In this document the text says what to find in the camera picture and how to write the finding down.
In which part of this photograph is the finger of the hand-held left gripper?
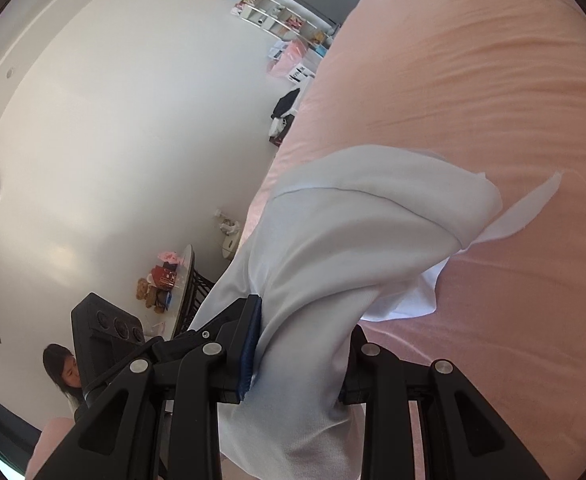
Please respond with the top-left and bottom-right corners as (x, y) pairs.
(149, 305), (248, 361)

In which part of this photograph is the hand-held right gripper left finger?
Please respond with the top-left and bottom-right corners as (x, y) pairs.
(26, 296), (265, 480)

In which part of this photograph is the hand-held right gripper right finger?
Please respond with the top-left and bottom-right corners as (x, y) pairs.
(338, 325), (550, 480)

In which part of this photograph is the white shirt with navy trim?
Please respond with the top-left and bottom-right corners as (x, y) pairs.
(188, 144), (564, 480)

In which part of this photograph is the black chair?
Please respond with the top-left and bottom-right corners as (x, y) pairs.
(187, 269), (220, 332)

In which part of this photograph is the white round table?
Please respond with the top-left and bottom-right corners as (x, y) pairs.
(169, 244), (197, 342)

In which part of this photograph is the person's head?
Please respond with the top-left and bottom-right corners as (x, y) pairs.
(43, 342), (85, 407)

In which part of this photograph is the brown teddy bear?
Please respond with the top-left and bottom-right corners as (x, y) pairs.
(134, 277), (157, 309)

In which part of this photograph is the red box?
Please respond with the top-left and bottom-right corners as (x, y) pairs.
(150, 264), (180, 292)

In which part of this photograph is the white bin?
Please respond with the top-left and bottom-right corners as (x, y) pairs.
(217, 209), (242, 262)

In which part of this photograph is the dark bag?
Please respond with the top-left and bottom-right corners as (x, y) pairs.
(270, 89), (302, 149)

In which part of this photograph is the pink shopping bag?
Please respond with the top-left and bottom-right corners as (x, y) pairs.
(265, 40), (320, 84)

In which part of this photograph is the white shelf rack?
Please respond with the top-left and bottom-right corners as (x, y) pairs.
(240, 0), (335, 45)

